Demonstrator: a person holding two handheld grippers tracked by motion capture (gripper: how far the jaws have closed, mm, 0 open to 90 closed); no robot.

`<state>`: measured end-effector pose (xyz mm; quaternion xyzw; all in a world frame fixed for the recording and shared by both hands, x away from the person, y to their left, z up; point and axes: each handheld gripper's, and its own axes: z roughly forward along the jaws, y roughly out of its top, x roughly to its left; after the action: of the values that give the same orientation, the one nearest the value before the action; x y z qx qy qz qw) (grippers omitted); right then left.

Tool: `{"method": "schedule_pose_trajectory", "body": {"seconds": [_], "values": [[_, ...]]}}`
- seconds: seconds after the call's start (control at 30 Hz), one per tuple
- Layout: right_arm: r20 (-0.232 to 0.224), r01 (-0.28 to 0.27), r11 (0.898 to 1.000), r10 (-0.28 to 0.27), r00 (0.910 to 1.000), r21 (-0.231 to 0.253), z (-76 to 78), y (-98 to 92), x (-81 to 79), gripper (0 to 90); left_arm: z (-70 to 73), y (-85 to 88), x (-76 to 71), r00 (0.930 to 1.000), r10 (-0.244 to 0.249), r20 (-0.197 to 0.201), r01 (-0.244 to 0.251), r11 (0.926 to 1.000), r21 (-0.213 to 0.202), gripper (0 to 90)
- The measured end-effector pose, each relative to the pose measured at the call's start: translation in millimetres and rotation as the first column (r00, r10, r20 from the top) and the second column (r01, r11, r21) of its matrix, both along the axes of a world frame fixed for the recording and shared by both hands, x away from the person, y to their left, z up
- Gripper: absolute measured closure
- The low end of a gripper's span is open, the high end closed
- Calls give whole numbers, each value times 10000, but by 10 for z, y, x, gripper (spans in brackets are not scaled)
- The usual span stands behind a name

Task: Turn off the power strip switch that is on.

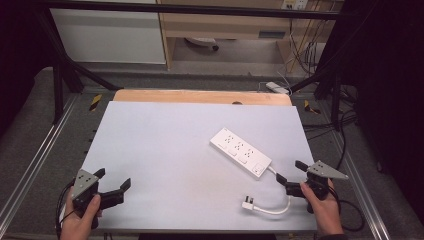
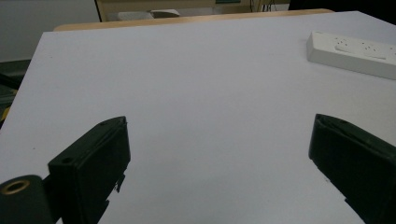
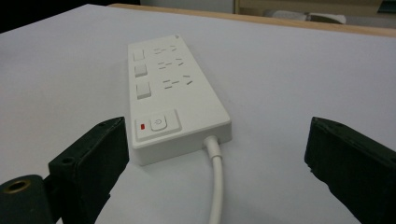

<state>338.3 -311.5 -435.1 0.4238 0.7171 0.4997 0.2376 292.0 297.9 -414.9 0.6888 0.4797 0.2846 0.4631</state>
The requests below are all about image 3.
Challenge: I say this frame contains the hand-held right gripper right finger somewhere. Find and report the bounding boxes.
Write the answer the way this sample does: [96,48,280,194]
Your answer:
[304,116,396,224]

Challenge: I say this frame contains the wooden shelf unit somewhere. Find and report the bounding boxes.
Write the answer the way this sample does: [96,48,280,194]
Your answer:
[233,0,396,30]

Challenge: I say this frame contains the white power strip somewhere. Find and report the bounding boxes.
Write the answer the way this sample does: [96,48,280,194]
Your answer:
[126,34,233,167]

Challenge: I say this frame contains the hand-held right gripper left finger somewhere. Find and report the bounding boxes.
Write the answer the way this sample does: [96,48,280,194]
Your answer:
[48,116,130,224]

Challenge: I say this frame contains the white power strip cable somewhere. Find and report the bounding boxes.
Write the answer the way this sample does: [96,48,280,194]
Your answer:
[203,135,224,224]

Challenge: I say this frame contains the grey rolled cloth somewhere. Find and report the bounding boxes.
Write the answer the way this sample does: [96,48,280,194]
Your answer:
[263,8,347,25]

